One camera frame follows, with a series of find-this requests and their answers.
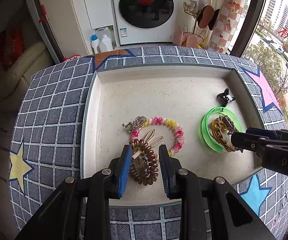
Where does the small silver heart clip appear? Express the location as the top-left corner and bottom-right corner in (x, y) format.
(131, 148), (150, 177)

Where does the beige sofa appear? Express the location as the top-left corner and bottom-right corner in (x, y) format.
(0, 42), (53, 112)

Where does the blue checkered star tablecloth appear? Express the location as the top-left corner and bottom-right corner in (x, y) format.
(9, 46), (288, 239)

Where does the green translucent bangle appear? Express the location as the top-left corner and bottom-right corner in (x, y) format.
(201, 107), (243, 152)

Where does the brown spiral hair tie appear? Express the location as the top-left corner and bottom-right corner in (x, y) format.
(128, 139), (160, 186)

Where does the brown braided bracelet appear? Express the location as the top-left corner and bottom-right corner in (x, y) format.
(210, 115), (244, 153)

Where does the white plastic bottle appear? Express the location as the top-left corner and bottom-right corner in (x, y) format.
(99, 34), (113, 53)

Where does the metal slipper rack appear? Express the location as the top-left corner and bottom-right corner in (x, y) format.
(172, 0), (220, 48)

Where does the red handled mop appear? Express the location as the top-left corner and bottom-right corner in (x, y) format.
(29, 5), (61, 63)

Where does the green shallow tray box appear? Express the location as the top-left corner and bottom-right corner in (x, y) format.
(80, 63), (265, 208)

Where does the pink checkered box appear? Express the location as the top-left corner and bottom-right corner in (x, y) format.
(209, 0), (245, 53)

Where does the blue cap detergent bottle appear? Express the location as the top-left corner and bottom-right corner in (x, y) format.
(91, 34), (100, 54)

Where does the black claw hair clip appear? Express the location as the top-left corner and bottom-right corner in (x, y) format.
(217, 88), (236, 107)

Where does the lower white washing machine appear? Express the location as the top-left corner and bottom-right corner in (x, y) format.
(113, 0), (179, 46)

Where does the pink yellow beaded bracelet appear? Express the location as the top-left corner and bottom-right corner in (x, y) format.
(130, 116), (185, 157)

